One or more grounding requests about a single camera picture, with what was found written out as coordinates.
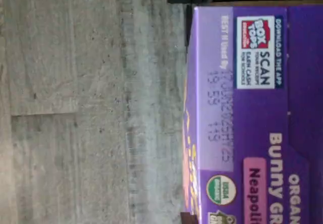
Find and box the purple Annie's box pink label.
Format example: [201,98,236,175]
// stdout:
[181,6,323,224]

